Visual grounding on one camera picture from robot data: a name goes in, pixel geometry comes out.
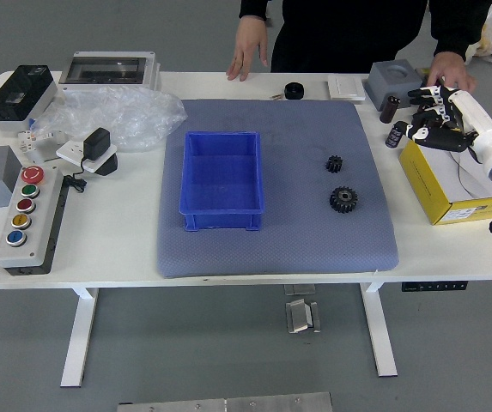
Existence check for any black round knob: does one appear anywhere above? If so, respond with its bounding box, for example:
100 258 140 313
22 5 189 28
283 82 306 100

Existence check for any black power adapter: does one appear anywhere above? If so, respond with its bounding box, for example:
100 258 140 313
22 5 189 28
81 127 112 163

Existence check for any black cylindrical capacitor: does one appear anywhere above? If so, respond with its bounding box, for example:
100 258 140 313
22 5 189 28
385 121 408 149

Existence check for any white enclosure with clear cover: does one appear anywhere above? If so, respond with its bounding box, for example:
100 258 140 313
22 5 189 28
58 51 163 94

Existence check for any black adapter cable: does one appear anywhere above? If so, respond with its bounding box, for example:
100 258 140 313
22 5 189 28
61 158 88 193

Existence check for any white wall switch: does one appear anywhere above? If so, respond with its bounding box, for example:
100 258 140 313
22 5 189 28
326 75 367 102

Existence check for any person's right hand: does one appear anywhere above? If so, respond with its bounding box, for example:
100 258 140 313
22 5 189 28
226 19 269 82

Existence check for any blue-grey padded mat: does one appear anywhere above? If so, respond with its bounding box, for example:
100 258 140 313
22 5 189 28
155 99 400 279

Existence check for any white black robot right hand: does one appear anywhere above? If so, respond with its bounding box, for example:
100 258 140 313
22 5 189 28
402 84 492 167

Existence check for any person's left hand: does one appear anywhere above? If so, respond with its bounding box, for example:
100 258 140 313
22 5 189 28
426 51 477 94

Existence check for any yellow white cardboard box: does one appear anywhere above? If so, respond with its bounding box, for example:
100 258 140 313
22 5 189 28
398 124 492 227

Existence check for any grey push button station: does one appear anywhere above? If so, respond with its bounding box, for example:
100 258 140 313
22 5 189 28
0 165 67 276

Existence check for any blue plastic box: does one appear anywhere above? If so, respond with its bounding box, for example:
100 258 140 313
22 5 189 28
179 130 266 233

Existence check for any clear plastic bag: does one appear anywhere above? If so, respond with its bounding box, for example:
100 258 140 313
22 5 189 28
30 85 189 154

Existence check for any grey block with round hole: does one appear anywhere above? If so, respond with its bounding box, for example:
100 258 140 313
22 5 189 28
365 60 423 112

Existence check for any big black gear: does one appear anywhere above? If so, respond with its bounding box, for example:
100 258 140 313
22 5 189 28
329 185 360 214

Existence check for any black socket base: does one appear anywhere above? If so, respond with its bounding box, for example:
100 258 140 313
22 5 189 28
97 153 119 176

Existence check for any metal block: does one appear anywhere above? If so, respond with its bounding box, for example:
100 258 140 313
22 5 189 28
285 299 323 335

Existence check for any grey metal plate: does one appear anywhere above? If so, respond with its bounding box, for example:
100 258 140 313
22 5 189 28
117 391 333 412

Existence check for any person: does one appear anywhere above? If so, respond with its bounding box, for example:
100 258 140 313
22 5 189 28
239 0 492 74

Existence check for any white terminal connector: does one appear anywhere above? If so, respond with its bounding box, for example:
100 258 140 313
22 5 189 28
16 128 69 154

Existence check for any grey enclosure with black lid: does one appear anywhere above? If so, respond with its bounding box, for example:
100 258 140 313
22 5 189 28
0 64 59 133

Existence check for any black table control panel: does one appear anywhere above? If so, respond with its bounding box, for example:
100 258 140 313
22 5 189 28
401 281 469 293

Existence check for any white table leg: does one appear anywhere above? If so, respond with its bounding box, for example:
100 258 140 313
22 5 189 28
59 287 100 388
360 282 398 378

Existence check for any brown cylindrical capacitor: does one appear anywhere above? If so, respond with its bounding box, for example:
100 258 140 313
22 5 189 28
379 94 401 124

